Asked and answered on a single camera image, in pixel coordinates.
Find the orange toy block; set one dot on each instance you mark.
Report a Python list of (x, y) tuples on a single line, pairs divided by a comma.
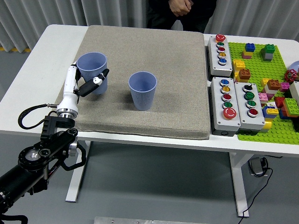
[(244, 74), (273, 84)]

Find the person's left hand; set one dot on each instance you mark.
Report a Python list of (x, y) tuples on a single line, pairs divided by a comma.
[(188, 4)]

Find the magenta toy block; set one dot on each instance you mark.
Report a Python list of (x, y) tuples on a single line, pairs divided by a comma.
[(284, 86)]

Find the green studded baseplate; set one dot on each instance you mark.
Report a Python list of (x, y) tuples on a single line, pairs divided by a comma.
[(257, 67)]

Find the white box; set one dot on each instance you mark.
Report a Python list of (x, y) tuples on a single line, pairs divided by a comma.
[(295, 91)]

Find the white table leg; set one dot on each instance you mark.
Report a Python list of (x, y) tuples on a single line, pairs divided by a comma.
[(239, 182), (78, 177)]

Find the red toy block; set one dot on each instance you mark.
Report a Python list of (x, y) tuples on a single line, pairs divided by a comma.
[(279, 102)]

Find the red valve wheel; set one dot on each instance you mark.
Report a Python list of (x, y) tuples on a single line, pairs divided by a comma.
[(290, 75)]

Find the person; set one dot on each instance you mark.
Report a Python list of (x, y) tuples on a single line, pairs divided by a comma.
[(158, 16)]

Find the person's right hand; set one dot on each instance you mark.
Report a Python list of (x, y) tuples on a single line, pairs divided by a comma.
[(178, 9)]

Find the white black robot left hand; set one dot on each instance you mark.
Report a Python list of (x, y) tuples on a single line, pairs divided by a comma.
[(69, 100)]

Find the lavender plate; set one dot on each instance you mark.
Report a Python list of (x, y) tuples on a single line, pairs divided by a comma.
[(295, 65)]

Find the green grey block stack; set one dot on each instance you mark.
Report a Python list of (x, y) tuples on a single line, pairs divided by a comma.
[(269, 49)]

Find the pink toy block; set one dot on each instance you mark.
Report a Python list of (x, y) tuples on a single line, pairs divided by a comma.
[(262, 96)]

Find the blue yellow pink block stack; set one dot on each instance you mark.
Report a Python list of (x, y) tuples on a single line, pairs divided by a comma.
[(249, 47)]

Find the blue ribbed plastic cup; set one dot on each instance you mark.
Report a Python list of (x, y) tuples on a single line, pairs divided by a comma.
[(142, 100), (92, 63)]

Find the grey five-button control box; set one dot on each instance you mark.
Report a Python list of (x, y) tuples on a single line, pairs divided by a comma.
[(219, 121), (216, 67)]

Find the silver metal plate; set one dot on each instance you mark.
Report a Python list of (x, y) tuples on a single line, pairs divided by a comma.
[(121, 221)]

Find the grey-brown cushion mat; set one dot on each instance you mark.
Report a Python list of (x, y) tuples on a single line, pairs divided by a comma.
[(151, 46)]

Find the grey power adapter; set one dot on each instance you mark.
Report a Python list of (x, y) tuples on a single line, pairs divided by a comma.
[(257, 166)]

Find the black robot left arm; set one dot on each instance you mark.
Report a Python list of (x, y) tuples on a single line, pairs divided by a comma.
[(53, 140)]

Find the grey pleated curtain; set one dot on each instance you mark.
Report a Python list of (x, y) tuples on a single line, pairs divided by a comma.
[(93, 11)]

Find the grey four-button control box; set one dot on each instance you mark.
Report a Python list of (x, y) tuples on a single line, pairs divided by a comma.
[(257, 122)]

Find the large green toy block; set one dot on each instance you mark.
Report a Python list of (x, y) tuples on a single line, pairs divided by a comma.
[(290, 106)]

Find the small yellow toy block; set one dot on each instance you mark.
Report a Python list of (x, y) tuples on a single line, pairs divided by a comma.
[(264, 82)]

